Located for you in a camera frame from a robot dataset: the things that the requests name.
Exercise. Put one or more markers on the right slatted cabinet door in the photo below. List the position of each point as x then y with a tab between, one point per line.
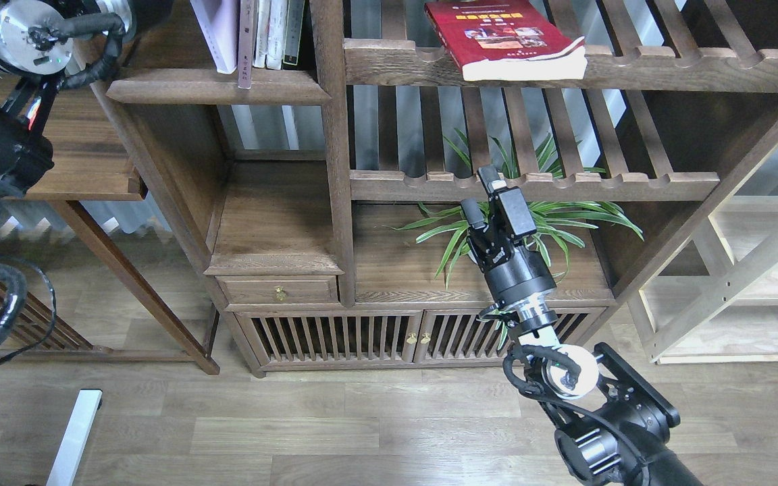
457	338

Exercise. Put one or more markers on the dark wooden side table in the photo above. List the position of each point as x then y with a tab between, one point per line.
91	165

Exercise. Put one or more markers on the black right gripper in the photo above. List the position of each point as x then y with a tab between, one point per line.
517	278

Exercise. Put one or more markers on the dark upright book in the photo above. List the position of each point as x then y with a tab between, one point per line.
293	34

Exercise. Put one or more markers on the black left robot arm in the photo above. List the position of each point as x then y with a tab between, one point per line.
55	46

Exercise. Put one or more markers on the dark wooden bookshelf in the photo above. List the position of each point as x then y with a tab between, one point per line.
303	173

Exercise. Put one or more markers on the left slatted cabinet door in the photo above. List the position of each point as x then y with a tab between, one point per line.
333	340

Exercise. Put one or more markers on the slatted cabinet door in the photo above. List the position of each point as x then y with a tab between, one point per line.
333	340
457	338

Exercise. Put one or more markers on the small wooden drawer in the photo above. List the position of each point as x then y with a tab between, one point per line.
284	289

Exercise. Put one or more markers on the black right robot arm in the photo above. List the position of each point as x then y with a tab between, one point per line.
612	426

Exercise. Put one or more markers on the red book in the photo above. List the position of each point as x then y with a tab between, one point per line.
506	41

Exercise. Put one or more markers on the white book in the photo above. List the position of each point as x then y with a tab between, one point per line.
219	22
278	17
263	18

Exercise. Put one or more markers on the green spider plant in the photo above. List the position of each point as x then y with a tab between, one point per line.
551	218

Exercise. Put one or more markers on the dark slatted wooden rack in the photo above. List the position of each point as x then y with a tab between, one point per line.
29	320

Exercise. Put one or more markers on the light wooden shelf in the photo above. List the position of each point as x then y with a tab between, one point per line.
713	294

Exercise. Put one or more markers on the dark maroon book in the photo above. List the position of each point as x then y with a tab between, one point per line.
246	42

